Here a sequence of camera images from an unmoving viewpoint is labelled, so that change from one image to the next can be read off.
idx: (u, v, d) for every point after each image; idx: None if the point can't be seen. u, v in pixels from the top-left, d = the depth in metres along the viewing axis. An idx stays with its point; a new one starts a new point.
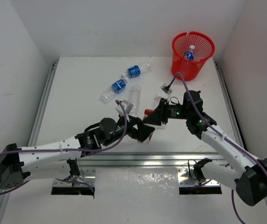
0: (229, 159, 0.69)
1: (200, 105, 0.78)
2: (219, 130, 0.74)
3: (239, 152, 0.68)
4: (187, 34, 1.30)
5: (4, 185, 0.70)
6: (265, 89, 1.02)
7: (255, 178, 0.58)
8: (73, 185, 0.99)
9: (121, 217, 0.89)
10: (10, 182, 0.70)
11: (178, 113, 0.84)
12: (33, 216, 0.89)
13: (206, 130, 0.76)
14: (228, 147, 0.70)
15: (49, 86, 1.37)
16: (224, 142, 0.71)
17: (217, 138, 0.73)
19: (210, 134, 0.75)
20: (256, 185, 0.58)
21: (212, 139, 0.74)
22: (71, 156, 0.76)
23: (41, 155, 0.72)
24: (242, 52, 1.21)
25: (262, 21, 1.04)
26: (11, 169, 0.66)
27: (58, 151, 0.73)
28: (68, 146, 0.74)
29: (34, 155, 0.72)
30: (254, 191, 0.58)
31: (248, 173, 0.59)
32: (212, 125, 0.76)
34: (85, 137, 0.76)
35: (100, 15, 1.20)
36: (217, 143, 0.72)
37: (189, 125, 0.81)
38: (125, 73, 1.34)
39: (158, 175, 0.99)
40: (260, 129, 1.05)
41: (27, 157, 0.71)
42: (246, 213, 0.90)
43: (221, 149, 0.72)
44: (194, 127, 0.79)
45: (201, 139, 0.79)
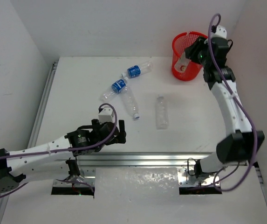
0: (226, 118, 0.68)
1: (222, 52, 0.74)
2: (233, 89, 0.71)
3: (238, 114, 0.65)
4: (187, 34, 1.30)
5: (0, 189, 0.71)
6: (265, 88, 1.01)
7: (239, 141, 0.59)
8: (73, 185, 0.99)
9: (121, 217, 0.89)
10: (5, 186, 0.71)
11: (201, 56, 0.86)
12: (33, 215, 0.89)
13: (219, 83, 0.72)
14: (231, 106, 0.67)
15: (49, 86, 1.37)
16: (231, 101, 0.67)
17: (226, 94, 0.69)
19: (221, 88, 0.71)
20: (236, 148, 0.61)
21: (221, 94, 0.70)
22: (62, 157, 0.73)
23: (29, 158, 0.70)
24: (242, 51, 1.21)
25: (262, 20, 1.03)
26: (0, 176, 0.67)
27: (46, 154, 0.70)
28: (57, 147, 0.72)
29: (22, 159, 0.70)
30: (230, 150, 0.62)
31: (235, 135, 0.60)
32: (228, 80, 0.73)
34: (76, 136, 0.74)
35: (100, 15, 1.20)
36: (224, 98, 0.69)
37: (206, 73, 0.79)
38: (125, 73, 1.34)
39: (158, 175, 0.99)
40: (260, 129, 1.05)
41: (16, 161, 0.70)
42: (246, 213, 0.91)
43: (223, 105, 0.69)
44: (210, 75, 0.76)
45: (210, 90, 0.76)
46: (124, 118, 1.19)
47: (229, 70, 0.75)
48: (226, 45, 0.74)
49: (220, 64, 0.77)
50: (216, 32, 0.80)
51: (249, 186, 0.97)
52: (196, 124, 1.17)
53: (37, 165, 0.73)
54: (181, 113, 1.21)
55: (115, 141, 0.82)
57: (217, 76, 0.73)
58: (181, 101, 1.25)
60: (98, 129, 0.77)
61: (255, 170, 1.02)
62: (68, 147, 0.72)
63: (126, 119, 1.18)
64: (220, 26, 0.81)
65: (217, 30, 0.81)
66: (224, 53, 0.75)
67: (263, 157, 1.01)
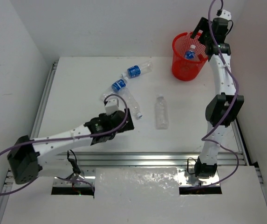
0: (215, 84, 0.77)
1: (222, 29, 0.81)
2: (227, 61, 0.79)
3: (226, 81, 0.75)
4: (188, 34, 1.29)
5: (19, 178, 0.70)
6: (265, 88, 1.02)
7: (222, 101, 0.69)
8: (73, 185, 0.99)
9: (121, 217, 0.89)
10: (25, 174, 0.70)
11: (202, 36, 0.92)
12: (34, 215, 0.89)
13: (216, 55, 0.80)
14: (222, 74, 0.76)
15: (49, 86, 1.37)
16: (222, 69, 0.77)
17: (220, 64, 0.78)
19: (216, 59, 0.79)
20: (219, 107, 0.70)
21: (215, 64, 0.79)
22: (82, 143, 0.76)
23: (55, 144, 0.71)
24: (242, 51, 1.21)
25: (262, 21, 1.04)
26: (29, 160, 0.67)
27: (71, 139, 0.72)
28: (78, 134, 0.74)
29: (48, 144, 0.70)
30: (215, 110, 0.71)
31: (220, 96, 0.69)
32: (224, 54, 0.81)
34: (93, 124, 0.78)
35: (100, 14, 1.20)
36: (217, 67, 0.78)
37: (206, 46, 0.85)
38: (125, 73, 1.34)
39: (158, 175, 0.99)
40: (260, 129, 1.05)
41: (42, 146, 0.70)
42: (246, 214, 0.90)
43: (216, 73, 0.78)
44: (209, 48, 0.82)
45: (208, 60, 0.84)
46: None
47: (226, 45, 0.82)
48: (225, 23, 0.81)
49: (219, 39, 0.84)
50: (220, 16, 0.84)
51: (249, 186, 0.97)
52: (196, 124, 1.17)
53: (58, 152, 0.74)
54: (181, 113, 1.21)
55: (125, 127, 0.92)
57: (215, 49, 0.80)
58: (181, 101, 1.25)
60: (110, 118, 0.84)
61: (255, 170, 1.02)
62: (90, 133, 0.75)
63: None
64: (225, 10, 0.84)
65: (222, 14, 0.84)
66: (223, 30, 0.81)
67: (263, 157, 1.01)
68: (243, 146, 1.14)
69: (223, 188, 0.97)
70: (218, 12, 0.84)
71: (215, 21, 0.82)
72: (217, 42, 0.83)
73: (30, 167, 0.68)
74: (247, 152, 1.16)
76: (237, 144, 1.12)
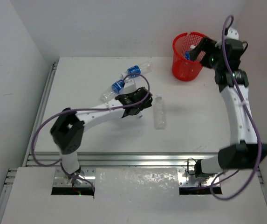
0: (232, 128, 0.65)
1: (236, 53, 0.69)
2: (244, 95, 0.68)
3: (246, 124, 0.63)
4: (188, 34, 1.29)
5: (66, 149, 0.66)
6: (265, 88, 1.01)
7: (243, 153, 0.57)
8: (73, 185, 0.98)
9: (121, 217, 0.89)
10: (72, 144, 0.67)
11: (212, 59, 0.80)
12: (34, 215, 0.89)
13: (230, 87, 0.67)
14: (240, 114, 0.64)
15: (49, 86, 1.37)
16: (240, 108, 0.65)
17: (236, 101, 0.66)
19: (231, 92, 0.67)
20: (239, 159, 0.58)
21: (230, 99, 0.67)
22: (115, 115, 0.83)
23: (95, 114, 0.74)
24: (242, 51, 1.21)
25: (262, 21, 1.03)
26: (76, 126, 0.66)
27: (107, 110, 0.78)
28: (113, 105, 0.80)
29: (89, 115, 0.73)
30: (233, 160, 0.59)
31: (239, 146, 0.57)
32: (239, 86, 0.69)
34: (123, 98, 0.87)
35: (99, 14, 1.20)
36: (233, 105, 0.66)
37: (217, 73, 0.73)
38: (125, 73, 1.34)
39: (158, 175, 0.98)
40: (260, 130, 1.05)
41: (84, 116, 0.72)
42: (246, 214, 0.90)
43: (232, 114, 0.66)
44: (222, 77, 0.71)
45: (220, 92, 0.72)
46: (124, 118, 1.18)
47: (242, 73, 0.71)
48: (241, 46, 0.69)
49: (233, 66, 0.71)
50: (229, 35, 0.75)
51: (249, 186, 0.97)
52: (196, 124, 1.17)
53: (95, 123, 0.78)
54: (181, 113, 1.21)
55: (147, 105, 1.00)
57: (230, 79, 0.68)
58: (181, 101, 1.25)
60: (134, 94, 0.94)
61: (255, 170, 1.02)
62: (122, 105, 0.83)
63: (126, 119, 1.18)
64: (232, 28, 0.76)
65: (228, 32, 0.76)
66: (238, 54, 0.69)
67: (263, 157, 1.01)
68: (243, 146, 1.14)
69: (223, 188, 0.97)
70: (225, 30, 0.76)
71: (228, 44, 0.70)
72: (231, 69, 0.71)
73: (78, 134, 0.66)
74: None
76: None
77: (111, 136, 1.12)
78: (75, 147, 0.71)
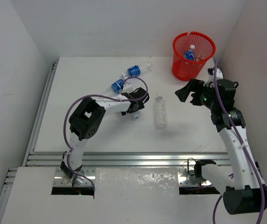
0: (234, 170, 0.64)
1: (229, 95, 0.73)
2: (243, 136, 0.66)
3: (249, 168, 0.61)
4: (188, 34, 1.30)
5: (88, 132, 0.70)
6: (265, 89, 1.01)
7: (249, 199, 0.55)
8: (73, 185, 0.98)
9: (121, 217, 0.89)
10: (93, 127, 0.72)
11: (205, 99, 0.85)
12: (34, 216, 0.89)
13: (229, 129, 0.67)
14: (241, 157, 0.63)
15: (49, 86, 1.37)
16: (241, 151, 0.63)
17: (236, 143, 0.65)
19: (229, 134, 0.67)
20: (246, 205, 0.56)
21: (229, 141, 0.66)
22: (123, 107, 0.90)
23: (111, 102, 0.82)
24: (242, 52, 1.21)
25: (262, 21, 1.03)
26: (99, 110, 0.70)
27: (119, 101, 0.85)
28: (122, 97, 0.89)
29: (106, 102, 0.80)
30: (239, 207, 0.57)
31: (245, 194, 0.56)
32: (237, 126, 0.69)
34: (127, 94, 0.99)
35: (99, 14, 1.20)
36: (232, 147, 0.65)
37: (213, 114, 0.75)
38: (125, 73, 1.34)
39: (158, 175, 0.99)
40: (260, 130, 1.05)
41: (102, 103, 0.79)
42: (245, 214, 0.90)
43: (233, 155, 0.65)
44: (218, 117, 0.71)
45: (218, 132, 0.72)
46: (124, 119, 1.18)
47: (238, 113, 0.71)
48: (233, 87, 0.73)
49: (228, 106, 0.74)
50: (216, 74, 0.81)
51: None
52: (196, 124, 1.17)
53: (108, 111, 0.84)
54: (181, 113, 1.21)
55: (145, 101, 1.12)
57: (226, 122, 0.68)
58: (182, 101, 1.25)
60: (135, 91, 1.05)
61: None
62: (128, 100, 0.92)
63: (125, 120, 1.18)
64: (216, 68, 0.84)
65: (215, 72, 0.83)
66: (231, 95, 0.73)
67: (263, 157, 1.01)
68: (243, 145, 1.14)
69: None
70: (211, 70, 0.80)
71: (221, 86, 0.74)
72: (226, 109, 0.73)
73: (100, 117, 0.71)
74: None
76: None
77: (111, 136, 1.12)
78: (93, 132, 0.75)
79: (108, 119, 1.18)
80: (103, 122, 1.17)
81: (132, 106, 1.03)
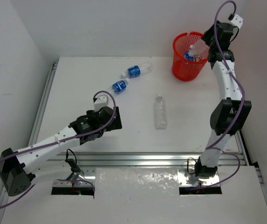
0: (221, 90, 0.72)
1: (226, 37, 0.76)
2: (231, 66, 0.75)
3: (231, 86, 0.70)
4: (188, 34, 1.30)
5: (12, 190, 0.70)
6: (265, 88, 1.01)
7: (228, 107, 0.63)
8: (73, 185, 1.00)
9: (121, 218, 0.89)
10: (18, 186, 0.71)
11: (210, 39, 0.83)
12: (35, 215, 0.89)
13: (219, 61, 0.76)
14: (227, 80, 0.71)
15: (49, 87, 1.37)
16: (227, 75, 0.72)
17: (223, 70, 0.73)
19: (219, 65, 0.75)
20: (225, 114, 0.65)
21: (218, 70, 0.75)
22: (70, 145, 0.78)
23: (40, 152, 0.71)
24: (241, 52, 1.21)
25: (262, 21, 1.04)
26: (15, 172, 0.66)
27: (56, 143, 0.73)
28: (64, 136, 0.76)
29: (32, 154, 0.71)
30: (220, 116, 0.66)
31: (225, 101, 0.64)
32: (228, 60, 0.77)
34: (79, 124, 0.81)
35: (99, 14, 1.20)
36: (221, 73, 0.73)
37: (209, 52, 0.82)
38: (125, 73, 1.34)
39: (158, 175, 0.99)
40: (260, 129, 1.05)
41: (27, 157, 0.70)
42: (247, 214, 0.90)
43: (220, 79, 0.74)
44: (212, 55, 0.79)
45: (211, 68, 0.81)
46: (124, 119, 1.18)
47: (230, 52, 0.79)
48: (231, 30, 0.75)
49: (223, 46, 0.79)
50: (232, 21, 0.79)
51: (249, 186, 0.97)
52: (197, 124, 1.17)
53: (46, 158, 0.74)
54: (181, 113, 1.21)
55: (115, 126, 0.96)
57: (218, 56, 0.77)
58: (188, 94, 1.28)
60: (97, 116, 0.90)
61: (255, 170, 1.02)
62: (75, 134, 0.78)
63: (125, 120, 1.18)
64: (237, 16, 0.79)
65: (233, 19, 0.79)
66: (229, 36, 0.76)
67: (263, 156, 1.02)
68: (243, 146, 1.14)
69: (223, 188, 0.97)
70: (230, 17, 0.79)
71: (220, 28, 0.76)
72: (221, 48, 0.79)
73: (18, 178, 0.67)
74: (247, 152, 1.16)
76: (238, 145, 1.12)
77: (111, 136, 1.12)
78: (24, 186, 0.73)
79: None
80: None
81: (85, 137, 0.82)
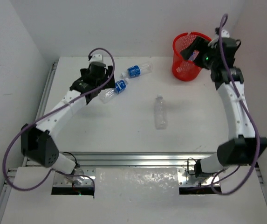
0: (230, 121, 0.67)
1: (230, 52, 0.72)
2: (240, 92, 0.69)
3: (243, 119, 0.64)
4: (188, 34, 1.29)
5: (47, 161, 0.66)
6: (265, 88, 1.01)
7: (240, 146, 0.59)
8: (73, 185, 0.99)
9: (121, 218, 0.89)
10: (51, 155, 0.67)
11: (207, 58, 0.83)
12: (35, 215, 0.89)
13: (227, 83, 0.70)
14: (237, 109, 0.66)
15: (49, 87, 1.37)
16: (237, 104, 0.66)
17: (233, 96, 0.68)
19: (227, 89, 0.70)
20: (238, 152, 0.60)
21: (227, 96, 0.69)
22: (78, 105, 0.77)
23: (57, 117, 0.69)
24: (241, 51, 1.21)
25: (263, 20, 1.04)
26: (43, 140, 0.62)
27: (67, 106, 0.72)
28: (71, 98, 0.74)
29: (51, 121, 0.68)
30: (232, 154, 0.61)
31: (237, 141, 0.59)
32: (236, 81, 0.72)
34: (78, 85, 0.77)
35: (99, 14, 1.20)
36: (230, 101, 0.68)
37: (214, 72, 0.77)
38: (125, 73, 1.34)
39: (158, 175, 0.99)
40: (260, 129, 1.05)
41: (46, 124, 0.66)
42: (247, 214, 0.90)
43: (229, 108, 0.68)
44: (217, 73, 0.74)
45: (217, 90, 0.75)
46: (124, 119, 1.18)
47: (236, 69, 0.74)
48: (233, 45, 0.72)
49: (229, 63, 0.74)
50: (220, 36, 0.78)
51: (249, 186, 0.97)
52: (197, 123, 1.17)
53: (62, 123, 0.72)
54: (181, 112, 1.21)
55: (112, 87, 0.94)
57: (225, 75, 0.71)
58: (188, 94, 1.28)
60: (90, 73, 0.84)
61: (255, 170, 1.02)
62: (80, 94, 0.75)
63: (125, 120, 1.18)
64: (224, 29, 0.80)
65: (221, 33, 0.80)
66: (233, 51, 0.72)
67: (263, 156, 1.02)
68: None
69: (223, 188, 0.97)
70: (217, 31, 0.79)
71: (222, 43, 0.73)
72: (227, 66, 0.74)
73: (49, 144, 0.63)
74: None
76: None
77: (111, 136, 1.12)
78: (55, 154, 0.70)
79: (108, 119, 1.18)
80: (102, 122, 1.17)
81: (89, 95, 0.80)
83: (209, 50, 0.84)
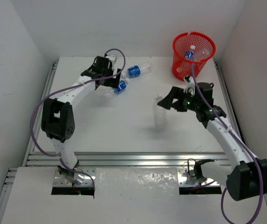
0: (228, 152, 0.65)
1: (208, 94, 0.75)
2: (227, 123, 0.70)
3: (239, 146, 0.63)
4: (188, 34, 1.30)
5: (66, 133, 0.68)
6: (265, 89, 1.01)
7: (247, 173, 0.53)
8: (73, 185, 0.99)
9: (121, 218, 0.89)
10: (69, 128, 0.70)
11: (188, 103, 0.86)
12: (35, 215, 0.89)
13: (213, 120, 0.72)
14: (229, 139, 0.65)
15: (49, 86, 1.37)
16: (227, 134, 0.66)
17: (221, 129, 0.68)
19: (215, 125, 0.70)
20: (246, 181, 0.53)
21: (215, 130, 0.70)
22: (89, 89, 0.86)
23: (74, 93, 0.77)
24: (242, 52, 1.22)
25: (262, 21, 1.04)
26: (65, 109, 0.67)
27: (82, 86, 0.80)
28: (84, 80, 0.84)
29: (69, 95, 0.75)
30: (241, 185, 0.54)
31: (241, 167, 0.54)
32: (221, 116, 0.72)
34: (89, 72, 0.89)
35: (99, 14, 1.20)
36: (220, 133, 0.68)
37: (198, 113, 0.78)
38: (125, 73, 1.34)
39: (158, 175, 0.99)
40: (260, 129, 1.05)
41: (65, 97, 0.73)
42: (247, 215, 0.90)
43: (222, 140, 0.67)
44: (203, 115, 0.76)
45: (206, 129, 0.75)
46: (124, 119, 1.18)
47: (219, 107, 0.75)
48: (209, 87, 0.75)
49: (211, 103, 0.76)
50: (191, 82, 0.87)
51: None
52: (197, 123, 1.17)
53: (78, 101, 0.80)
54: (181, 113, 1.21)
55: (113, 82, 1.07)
57: (210, 114, 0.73)
58: None
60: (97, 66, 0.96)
61: None
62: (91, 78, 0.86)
63: (125, 120, 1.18)
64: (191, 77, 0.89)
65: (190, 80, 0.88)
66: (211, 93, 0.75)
67: (263, 156, 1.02)
68: None
69: None
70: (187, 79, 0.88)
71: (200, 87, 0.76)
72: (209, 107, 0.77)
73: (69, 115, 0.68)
74: None
76: None
77: (111, 136, 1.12)
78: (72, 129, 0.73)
79: (108, 119, 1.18)
80: (102, 122, 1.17)
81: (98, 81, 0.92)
83: (187, 96, 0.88)
